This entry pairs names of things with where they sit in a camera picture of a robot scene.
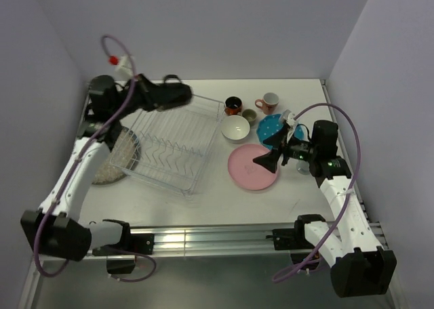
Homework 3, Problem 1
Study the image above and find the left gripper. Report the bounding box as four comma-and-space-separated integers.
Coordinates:
109, 73, 176, 120

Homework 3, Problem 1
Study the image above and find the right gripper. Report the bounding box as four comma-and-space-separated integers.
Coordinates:
253, 127, 318, 173

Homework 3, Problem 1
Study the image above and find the blue polka dot plate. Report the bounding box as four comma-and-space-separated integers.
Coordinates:
256, 113, 306, 152

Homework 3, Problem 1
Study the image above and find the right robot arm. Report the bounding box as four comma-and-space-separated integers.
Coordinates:
253, 120, 397, 297

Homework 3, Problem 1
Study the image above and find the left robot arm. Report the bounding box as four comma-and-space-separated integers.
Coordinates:
20, 74, 193, 262

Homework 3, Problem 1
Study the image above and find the pink plate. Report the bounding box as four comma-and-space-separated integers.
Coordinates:
228, 144, 277, 190

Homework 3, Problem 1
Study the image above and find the light blue footed cup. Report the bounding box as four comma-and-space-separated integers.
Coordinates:
296, 161, 310, 176

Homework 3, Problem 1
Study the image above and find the small olive green cup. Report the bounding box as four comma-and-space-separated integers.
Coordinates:
241, 108, 257, 127

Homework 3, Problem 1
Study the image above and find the white bowl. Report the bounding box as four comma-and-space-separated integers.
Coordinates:
220, 115, 250, 144

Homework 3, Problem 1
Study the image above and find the pink mug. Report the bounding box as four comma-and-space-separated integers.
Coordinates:
255, 92, 279, 115

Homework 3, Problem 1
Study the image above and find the black and orange cup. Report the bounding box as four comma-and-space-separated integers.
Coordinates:
224, 96, 243, 116

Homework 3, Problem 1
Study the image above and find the speckled grey plate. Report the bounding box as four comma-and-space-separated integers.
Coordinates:
92, 127, 140, 186

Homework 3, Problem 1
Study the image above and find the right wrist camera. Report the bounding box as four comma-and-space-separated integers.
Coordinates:
279, 109, 298, 127

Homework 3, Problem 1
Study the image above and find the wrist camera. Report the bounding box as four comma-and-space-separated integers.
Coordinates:
279, 109, 298, 127
108, 55, 133, 77

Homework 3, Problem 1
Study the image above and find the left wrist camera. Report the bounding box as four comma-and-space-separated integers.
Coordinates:
108, 55, 133, 77

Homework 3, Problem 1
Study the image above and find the white wire dish rack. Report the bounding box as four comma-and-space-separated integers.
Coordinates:
121, 96, 224, 197

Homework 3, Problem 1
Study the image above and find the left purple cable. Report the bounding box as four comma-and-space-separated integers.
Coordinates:
32, 34, 157, 283

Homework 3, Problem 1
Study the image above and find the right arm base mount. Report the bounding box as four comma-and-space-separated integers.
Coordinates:
266, 228, 314, 265

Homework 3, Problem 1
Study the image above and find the aluminium mounting rail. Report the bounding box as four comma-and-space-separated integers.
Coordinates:
81, 220, 387, 261

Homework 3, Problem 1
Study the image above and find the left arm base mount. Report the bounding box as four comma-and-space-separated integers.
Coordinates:
106, 233, 155, 276

